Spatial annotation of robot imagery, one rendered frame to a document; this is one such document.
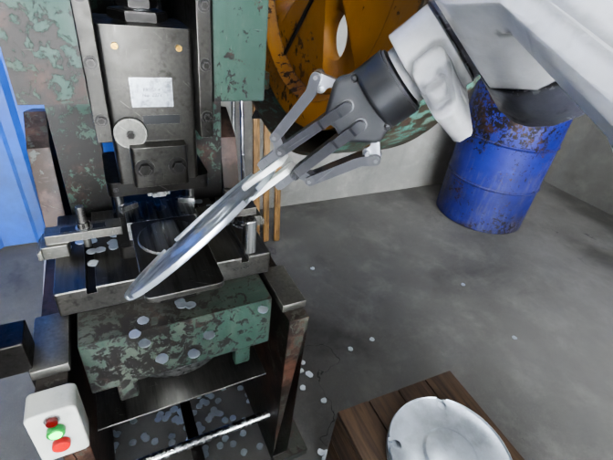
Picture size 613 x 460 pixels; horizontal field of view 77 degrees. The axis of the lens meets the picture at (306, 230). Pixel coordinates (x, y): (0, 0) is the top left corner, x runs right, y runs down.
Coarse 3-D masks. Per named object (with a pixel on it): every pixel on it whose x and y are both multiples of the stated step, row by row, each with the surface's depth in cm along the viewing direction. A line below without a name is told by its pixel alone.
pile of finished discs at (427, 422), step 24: (408, 408) 99; (432, 408) 99; (456, 408) 100; (408, 432) 93; (432, 432) 93; (456, 432) 94; (480, 432) 95; (408, 456) 88; (432, 456) 88; (456, 456) 89; (480, 456) 90; (504, 456) 91
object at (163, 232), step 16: (144, 224) 84; (160, 224) 84; (176, 224) 84; (144, 240) 78; (160, 240) 79; (144, 256) 75; (192, 256) 76; (208, 256) 77; (176, 272) 72; (192, 272) 73; (208, 272) 73; (160, 288) 68; (176, 288) 68; (192, 288) 69; (208, 288) 70
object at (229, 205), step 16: (240, 192) 61; (256, 192) 48; (208, 208) 71; (224, 208) 54; (240, 208) 46; (192, 224) 71; (208, 224) 52; (224, 224) 44; (176, 240) 69; (192, 240) 52; (208, 240) 44; (160, 256) 67; (176, 256) 52; (144, 272) 63; (160, 272) 51; (128, 288) 57; (144, 288) 46
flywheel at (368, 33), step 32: (288, 0) 95; (320, 0) 81; (352, 0) 72; (384, 0) 64; (416, 0) 54; (288, 32) 97; (320, 32) 83; (352, 32) 73; (384, 32) 60; (288, 64) 99; (320, 64) 86; (352, 64) 75; (288, 96) 95; (320, 96) 86
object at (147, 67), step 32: (96, 32) 61; (128, 32) 62; (160, 32) 64; (128, 64) 65; (160, 64) 67; (128, 96) 67; (160, 96) 69; (192, 96) 72; (128, 128) 69; (160, 128) 72; (192, 128) 75; (128, 160) 73; (160, 160) 73; (192, 160) 79
